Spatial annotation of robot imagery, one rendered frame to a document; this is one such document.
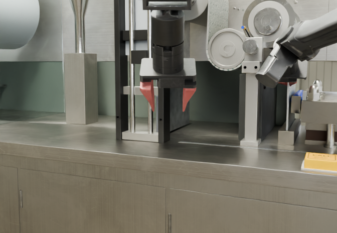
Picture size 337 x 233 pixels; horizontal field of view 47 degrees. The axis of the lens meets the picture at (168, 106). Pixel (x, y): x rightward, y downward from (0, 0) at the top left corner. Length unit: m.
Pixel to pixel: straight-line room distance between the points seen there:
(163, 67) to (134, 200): 0.48
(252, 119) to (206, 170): 0.27
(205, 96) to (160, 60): 0.88
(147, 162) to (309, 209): 0.39
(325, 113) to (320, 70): 2.79
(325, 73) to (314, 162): 3.04
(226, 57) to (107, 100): 0.72
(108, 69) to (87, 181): 0.73
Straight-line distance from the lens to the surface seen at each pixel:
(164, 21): 0.65
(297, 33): 0.90
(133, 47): 1.17
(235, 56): 1.19
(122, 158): 1.02
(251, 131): 1.14
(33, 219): 1.29
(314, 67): 3.89
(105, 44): 1.74
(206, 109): 1.56
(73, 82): 1.51
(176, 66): 0.70
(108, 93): 1.75
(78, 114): 1.51
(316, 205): 0.95
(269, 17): 1.15
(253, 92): 1.13
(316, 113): 1.13
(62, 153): 1.12
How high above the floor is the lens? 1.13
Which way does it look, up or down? 6 degrees down
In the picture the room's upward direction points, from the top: straight up
